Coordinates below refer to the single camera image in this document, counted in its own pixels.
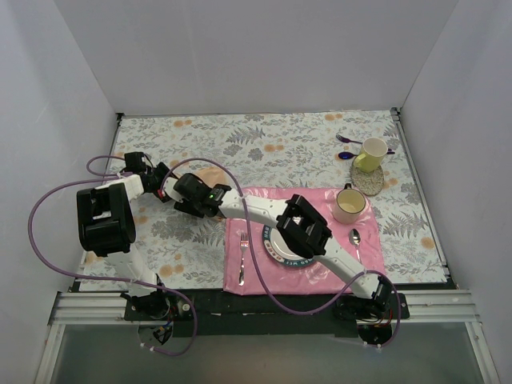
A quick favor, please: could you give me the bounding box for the peach satin napkin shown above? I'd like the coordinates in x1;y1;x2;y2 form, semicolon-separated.
197;166;232;218

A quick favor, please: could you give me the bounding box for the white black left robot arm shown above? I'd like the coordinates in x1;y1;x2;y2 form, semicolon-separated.
76;152;170;320

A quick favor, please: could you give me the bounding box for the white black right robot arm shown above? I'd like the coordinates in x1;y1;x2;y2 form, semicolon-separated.
156;174;394;318

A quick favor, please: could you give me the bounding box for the silver fork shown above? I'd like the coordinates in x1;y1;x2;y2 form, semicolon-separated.
238;232;250;286

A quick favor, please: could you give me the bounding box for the white plate teal rim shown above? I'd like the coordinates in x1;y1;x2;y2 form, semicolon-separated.
262;226;314;268

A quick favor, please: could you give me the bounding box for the floral tablecloth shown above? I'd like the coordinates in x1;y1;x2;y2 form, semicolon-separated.
78;110;449;291

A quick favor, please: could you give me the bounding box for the cream enamel mug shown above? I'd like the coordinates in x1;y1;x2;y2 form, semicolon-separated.
332;183;366;225

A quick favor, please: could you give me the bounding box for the purple plastic spoon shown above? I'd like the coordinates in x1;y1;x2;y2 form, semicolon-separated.
337;150;395;160

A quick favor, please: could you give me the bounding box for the purple plastic fork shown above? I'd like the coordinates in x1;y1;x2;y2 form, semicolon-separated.
336;134;362;145

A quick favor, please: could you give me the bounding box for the silver spoon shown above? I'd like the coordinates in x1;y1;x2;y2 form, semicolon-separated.
349;228;362;262

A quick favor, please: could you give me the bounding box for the pink rose placemat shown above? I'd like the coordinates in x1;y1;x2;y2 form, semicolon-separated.
223;187;386;295

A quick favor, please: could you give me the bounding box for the speckled round coaster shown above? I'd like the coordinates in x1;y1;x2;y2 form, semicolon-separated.
350;164;384;197

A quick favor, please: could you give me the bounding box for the yellow green mug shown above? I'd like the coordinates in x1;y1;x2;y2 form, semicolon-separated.
353;137;388;173

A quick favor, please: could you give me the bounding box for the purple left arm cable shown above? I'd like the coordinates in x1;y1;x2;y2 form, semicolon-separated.
27;154;199;357

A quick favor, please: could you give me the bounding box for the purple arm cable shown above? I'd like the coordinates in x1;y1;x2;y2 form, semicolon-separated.
27;154;199;357
162;158;405;349

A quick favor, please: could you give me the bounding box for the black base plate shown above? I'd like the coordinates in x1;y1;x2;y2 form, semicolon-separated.
124;290;410;338

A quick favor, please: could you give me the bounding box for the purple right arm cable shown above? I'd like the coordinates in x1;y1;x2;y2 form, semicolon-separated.
162;158;405;349

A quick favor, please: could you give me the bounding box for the aluminium frame rail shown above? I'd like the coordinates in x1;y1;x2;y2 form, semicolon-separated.
34;290;500;383

